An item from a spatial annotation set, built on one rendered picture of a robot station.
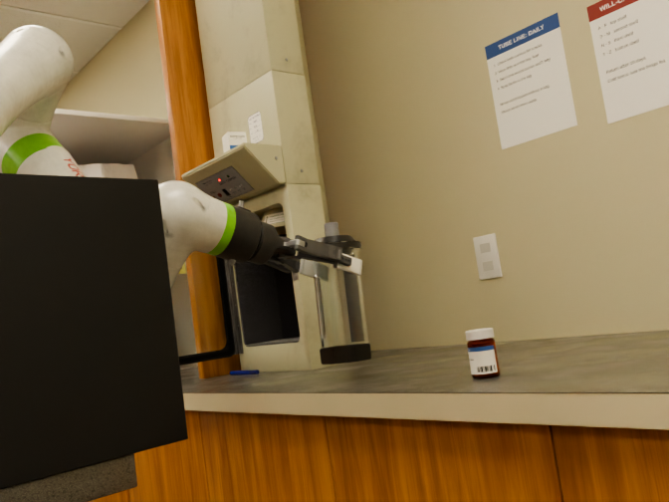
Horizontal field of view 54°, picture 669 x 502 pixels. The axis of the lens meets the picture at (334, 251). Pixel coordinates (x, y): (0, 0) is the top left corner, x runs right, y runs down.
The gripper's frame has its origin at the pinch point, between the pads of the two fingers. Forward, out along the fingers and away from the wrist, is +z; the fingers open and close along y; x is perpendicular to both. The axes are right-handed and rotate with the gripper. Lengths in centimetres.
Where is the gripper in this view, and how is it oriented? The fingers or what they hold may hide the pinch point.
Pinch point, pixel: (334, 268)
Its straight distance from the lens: 128.1
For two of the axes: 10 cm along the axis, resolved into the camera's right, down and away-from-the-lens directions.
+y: -6.6, 1.6, 7.3
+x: -1.0, 9.5, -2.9
